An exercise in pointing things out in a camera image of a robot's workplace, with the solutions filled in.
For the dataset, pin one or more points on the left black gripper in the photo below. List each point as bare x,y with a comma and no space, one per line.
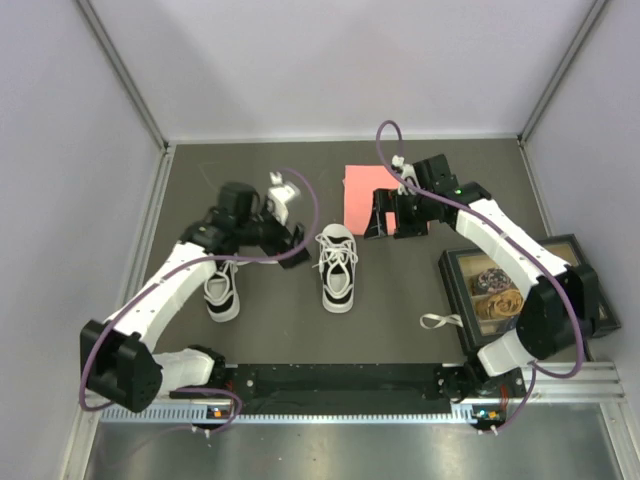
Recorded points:
279,245

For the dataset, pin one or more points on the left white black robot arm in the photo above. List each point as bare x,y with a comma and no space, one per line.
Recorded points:
117,356

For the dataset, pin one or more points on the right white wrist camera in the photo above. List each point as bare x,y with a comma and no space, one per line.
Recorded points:
407,174

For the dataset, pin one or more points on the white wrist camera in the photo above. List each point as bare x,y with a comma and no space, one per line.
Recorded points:
407,174
279,196

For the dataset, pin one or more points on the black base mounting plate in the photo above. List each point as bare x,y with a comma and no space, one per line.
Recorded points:
359,389

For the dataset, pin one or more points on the aluminium extrusion rail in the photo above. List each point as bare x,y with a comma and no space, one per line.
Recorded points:
594,379

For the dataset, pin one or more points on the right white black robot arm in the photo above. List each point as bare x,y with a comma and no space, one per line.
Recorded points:
561,301

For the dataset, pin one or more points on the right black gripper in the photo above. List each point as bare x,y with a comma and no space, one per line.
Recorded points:
391,201

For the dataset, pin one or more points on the black white sneaker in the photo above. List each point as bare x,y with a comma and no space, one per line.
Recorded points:
220,293
337,267

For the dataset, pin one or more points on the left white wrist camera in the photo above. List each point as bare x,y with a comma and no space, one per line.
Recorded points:
279,196

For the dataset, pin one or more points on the pink folded cloth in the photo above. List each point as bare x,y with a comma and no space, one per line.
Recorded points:
360,182

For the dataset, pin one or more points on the loose white shoelace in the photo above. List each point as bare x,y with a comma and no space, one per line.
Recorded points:
432,321

